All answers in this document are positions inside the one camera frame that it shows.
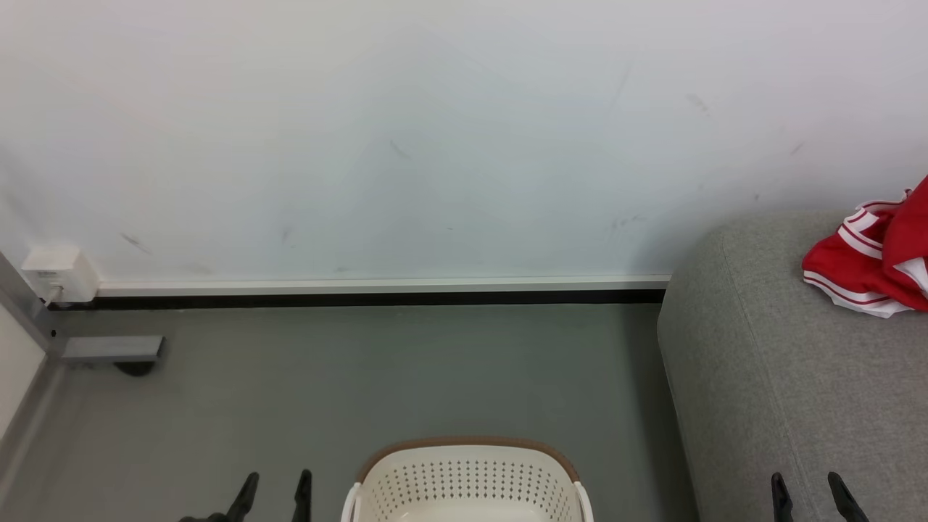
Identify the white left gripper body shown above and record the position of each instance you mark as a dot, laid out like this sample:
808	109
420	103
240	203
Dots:
203	518

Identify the white wall outlet box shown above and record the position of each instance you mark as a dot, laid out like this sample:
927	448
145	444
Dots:
61	274

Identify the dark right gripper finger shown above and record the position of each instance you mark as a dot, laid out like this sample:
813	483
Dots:
781	504
847	504

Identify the grey fabric sofa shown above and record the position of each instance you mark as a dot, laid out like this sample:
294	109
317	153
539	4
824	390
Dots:
783	406

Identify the cream perforated laundry basket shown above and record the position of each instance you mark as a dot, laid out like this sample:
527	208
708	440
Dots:
471	486

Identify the white black baseboard strip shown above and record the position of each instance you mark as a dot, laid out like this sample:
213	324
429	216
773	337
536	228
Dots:
377	290

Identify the grey vertical frame panel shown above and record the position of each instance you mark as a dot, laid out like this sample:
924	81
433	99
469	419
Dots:
22	362

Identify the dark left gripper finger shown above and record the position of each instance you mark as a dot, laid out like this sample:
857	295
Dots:
303	500
245	500

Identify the red basketball jersey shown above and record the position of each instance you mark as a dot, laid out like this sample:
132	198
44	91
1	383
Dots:
881	254

